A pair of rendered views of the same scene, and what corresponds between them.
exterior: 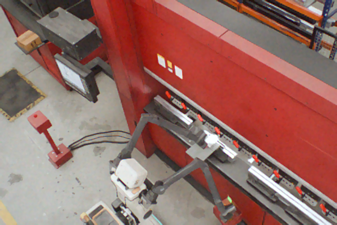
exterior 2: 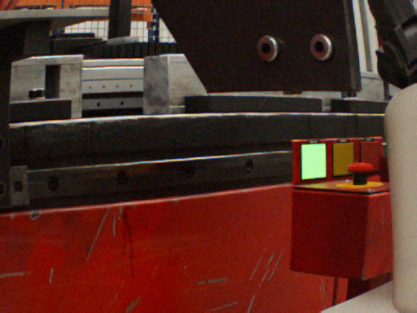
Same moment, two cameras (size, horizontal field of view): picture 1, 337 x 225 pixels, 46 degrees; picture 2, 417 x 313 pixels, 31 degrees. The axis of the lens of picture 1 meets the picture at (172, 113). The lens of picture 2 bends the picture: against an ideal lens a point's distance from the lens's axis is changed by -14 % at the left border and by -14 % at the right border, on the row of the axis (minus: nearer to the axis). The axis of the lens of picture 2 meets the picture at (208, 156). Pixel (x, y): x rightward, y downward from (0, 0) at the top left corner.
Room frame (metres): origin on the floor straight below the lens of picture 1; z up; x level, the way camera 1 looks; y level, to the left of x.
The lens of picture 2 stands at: (1.82, 0.70, 0.88)
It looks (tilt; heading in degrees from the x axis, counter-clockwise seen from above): 3 degrees down; 261
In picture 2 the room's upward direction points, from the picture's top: 1 degrees counter-clockwise
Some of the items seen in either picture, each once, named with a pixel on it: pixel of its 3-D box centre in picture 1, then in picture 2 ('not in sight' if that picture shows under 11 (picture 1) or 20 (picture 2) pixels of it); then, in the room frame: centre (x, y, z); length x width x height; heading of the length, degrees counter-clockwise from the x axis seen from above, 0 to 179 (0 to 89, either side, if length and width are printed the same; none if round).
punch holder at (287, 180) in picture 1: (289, 175); not in sight; (1.42, -0.82, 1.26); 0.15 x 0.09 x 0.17; 38
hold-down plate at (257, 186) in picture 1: (262, 189); (260, 103); (1.52, -0.67, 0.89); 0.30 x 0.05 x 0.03; 38
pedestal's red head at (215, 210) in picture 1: (227, 212); (375, 203); (1.42, -0.35, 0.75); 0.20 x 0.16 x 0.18; 26
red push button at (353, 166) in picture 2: not in sight; (359, 176); (1.46, -0.32, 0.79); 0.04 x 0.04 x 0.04
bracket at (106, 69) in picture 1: (100, 73); not in sight; (2.90, 0.66, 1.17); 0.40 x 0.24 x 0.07; 38
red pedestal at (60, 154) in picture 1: (49, 139); not in sight; (2.74, 1.43, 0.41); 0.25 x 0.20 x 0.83; 128
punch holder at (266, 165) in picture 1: (267, 160); not in sight; (1.58, -0.69, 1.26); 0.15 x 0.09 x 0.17; 38
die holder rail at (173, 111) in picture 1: (173, 112); not in sight; (2.47, -0.01, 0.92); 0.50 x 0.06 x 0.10; 38
